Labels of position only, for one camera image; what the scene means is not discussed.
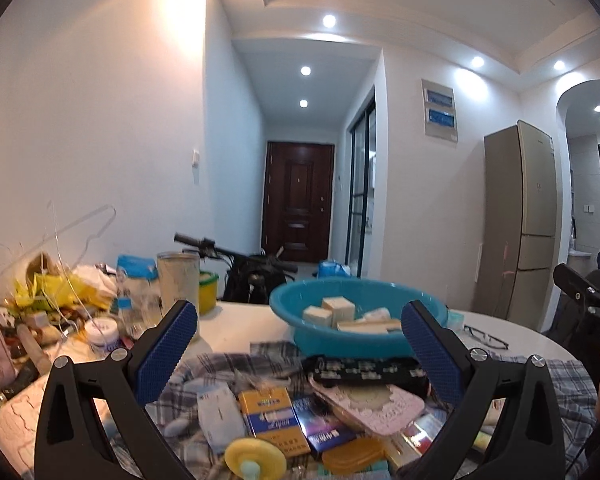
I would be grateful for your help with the blue plastic basin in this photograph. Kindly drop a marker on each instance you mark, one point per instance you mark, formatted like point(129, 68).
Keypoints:
point(330, 342)

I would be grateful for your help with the pink patterned case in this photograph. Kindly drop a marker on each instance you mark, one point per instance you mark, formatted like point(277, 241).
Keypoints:
point(380, 410)

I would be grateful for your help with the orange plastic lid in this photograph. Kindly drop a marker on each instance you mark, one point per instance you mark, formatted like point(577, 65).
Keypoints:
point(352, 457)

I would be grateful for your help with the black eyeglasses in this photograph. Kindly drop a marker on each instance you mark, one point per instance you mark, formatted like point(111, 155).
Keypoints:
point(485, 337)

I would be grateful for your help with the black jacket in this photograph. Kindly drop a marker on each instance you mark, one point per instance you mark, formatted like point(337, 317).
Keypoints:
point(255, 282)

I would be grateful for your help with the brown paper bag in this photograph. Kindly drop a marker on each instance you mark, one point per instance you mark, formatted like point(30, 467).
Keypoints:
point(40, 267)

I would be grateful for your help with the teal snack pouch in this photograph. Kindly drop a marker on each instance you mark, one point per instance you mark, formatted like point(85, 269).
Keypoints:
point(455, 319)

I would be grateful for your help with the yellow round toy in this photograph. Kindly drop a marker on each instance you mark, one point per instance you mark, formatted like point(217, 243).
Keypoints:
point(255, 457)

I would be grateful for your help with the floral paper canister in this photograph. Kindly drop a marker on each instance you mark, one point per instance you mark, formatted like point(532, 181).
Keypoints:
point(178, 282)

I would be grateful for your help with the beige refrigerator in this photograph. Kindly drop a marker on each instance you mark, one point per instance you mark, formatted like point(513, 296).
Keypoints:
point(520, 210)

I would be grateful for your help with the white cream jar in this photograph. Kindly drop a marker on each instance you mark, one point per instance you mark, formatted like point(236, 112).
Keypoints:
point(102, 335)

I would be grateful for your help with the yellow plastic bag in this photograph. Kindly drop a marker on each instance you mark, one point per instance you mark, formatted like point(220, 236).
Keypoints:
point(55, 287)

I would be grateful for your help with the black framed glass door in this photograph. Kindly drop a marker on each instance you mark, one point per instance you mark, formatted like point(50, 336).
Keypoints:
point(360, 185)

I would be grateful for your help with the wooden stick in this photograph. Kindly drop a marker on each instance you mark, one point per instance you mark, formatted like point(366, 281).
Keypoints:
point(32, 350)

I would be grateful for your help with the white wall conduit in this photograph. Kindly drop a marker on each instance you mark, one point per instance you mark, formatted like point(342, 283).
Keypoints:
point(478, 262)

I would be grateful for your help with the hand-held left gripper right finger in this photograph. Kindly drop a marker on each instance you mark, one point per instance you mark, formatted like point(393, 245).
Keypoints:
point(430, 355)

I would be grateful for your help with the white plastic bottle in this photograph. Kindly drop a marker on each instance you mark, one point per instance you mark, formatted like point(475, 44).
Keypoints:
point(377, 315)

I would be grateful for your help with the brown wooden door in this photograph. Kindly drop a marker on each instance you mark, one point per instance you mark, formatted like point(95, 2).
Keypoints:
point(297, 200)

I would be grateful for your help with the white light switch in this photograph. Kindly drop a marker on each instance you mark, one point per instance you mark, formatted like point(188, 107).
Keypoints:
point(195, 157)

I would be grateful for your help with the black patterned pouch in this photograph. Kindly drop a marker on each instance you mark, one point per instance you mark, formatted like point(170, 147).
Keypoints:
point(360, 372)

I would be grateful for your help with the white cardboard box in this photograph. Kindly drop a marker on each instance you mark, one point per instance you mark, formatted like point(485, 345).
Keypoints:
point(339, 309)
point(317, 317)

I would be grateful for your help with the black folding bicycle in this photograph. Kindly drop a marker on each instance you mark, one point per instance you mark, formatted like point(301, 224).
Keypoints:
point(200, 242)

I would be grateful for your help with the white crackle pattern mat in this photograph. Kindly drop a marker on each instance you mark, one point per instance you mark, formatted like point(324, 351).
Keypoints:
point(20, 420)

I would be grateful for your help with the yellow container green rim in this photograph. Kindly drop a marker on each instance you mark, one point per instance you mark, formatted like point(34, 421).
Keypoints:
point(209, 292)

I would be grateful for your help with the purple blue cigarette pack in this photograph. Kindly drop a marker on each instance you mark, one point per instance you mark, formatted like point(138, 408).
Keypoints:
point(325, 425)

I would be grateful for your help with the grey plaid cloth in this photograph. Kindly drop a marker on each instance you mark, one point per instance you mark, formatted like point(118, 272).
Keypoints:
point(260, 360)

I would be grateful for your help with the blue white plastic bag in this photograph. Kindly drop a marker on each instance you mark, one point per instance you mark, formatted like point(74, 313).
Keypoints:
point(137, 267)

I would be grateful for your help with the white blue tissue packet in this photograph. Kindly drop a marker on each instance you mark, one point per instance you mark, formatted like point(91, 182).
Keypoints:
point(220, 417)

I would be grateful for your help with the grey electrical panel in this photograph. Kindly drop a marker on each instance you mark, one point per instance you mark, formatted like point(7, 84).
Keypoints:
point(440, 110)

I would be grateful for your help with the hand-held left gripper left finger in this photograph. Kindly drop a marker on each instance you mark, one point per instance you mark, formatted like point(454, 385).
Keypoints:
point(165, 355)

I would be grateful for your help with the red gold cigarette pack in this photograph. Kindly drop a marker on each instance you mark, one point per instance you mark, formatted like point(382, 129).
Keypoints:
point(420, 435)

